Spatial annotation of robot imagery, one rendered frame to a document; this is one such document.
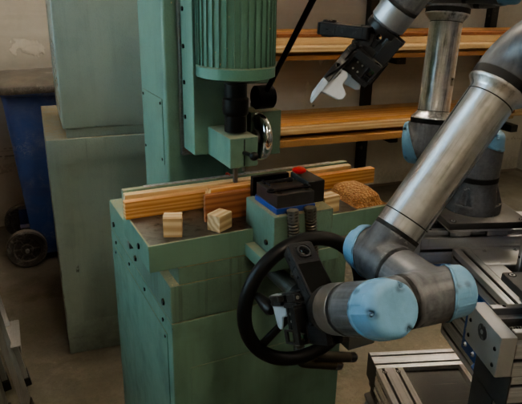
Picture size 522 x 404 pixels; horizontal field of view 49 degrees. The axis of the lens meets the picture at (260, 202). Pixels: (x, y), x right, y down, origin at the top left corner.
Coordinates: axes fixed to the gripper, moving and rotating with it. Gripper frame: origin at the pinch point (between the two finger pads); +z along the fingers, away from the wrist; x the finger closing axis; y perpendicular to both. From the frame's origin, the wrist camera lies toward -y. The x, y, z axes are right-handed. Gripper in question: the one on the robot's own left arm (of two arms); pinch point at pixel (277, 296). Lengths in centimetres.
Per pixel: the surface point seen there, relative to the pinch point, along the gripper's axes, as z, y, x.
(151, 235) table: 23.4, -15.6, -15.9
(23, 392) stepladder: 121, 23, -45
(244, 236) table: 20.2, -12.6, 3.1
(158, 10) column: 31, -69, -5
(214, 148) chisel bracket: 31.9, -34.8, 3.6
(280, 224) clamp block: 9.2, -13.2, 6.9
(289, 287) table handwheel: 11.5, -0.6, 7.7
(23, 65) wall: 235, -136, -30
